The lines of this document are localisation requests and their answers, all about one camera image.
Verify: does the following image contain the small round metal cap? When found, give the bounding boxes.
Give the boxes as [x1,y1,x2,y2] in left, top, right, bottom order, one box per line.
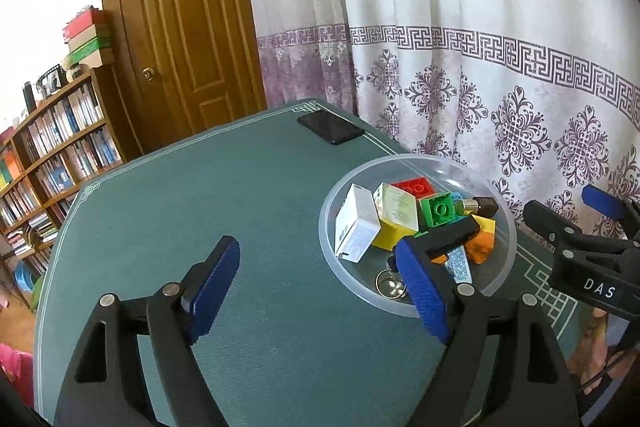
[375,269,408,301]

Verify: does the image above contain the beige storage box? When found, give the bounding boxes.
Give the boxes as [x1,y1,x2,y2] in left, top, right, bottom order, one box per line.
[67,23,110,52]

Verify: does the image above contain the pink cloth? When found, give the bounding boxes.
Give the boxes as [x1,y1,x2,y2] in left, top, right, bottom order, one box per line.
[0,342,35,408]

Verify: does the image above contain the red block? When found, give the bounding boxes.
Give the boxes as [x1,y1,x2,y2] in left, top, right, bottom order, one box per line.
[390,177,435,200]

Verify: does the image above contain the white carton box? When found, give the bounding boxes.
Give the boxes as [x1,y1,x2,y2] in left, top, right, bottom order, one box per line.
[334,183,382,264]

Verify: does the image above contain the brown and gold lipstick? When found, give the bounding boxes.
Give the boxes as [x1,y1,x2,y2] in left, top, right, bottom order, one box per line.
[460,196,498,217]

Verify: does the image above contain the yellow and orange block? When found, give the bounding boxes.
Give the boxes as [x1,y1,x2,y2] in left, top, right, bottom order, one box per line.
[462,216,498,265]

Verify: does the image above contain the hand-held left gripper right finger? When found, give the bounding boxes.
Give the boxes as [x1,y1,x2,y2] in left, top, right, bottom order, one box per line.
[394,237,583,427]

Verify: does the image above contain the rows of shelved books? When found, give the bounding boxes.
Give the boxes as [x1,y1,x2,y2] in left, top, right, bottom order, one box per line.
[0,84,123,258]

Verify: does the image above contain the wooden bookshelf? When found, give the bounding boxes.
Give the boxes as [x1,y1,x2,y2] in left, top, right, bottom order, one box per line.
[0,67,143,273]

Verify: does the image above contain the green storage box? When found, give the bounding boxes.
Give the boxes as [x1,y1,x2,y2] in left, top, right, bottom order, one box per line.
[67,36,113,62]

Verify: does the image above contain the green covered desktop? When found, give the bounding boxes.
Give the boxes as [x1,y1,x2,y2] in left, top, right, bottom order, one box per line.
[32,99,596,427]

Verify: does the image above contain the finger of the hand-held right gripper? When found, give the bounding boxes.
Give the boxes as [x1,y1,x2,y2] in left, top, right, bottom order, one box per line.
[522,200,640,260]
[581,184,640,242]

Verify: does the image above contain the clear plastic bowl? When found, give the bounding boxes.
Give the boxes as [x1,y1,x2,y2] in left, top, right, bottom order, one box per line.
[318,153,518,319]

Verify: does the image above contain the green and pink block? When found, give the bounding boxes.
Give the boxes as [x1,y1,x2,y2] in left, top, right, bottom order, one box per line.
[419,192,471,229]

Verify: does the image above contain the brown wooden door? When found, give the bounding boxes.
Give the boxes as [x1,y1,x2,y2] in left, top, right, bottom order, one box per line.
[100,0,268,155]

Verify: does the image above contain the yellow toy brick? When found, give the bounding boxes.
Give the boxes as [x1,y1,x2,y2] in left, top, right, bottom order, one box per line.
[371,182,420,253]

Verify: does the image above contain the black smartphone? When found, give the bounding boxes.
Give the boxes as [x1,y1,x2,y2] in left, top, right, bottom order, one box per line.
[297,111,366,146]

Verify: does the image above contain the dark grey block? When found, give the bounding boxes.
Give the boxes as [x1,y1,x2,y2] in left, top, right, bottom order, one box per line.
[425,216,482,258]

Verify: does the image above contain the blue plastic stool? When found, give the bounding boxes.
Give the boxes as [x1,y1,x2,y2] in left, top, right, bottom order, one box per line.
[12,259,38,303]

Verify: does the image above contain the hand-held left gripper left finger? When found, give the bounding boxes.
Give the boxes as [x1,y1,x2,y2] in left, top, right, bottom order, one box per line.
[51,235,242,427]

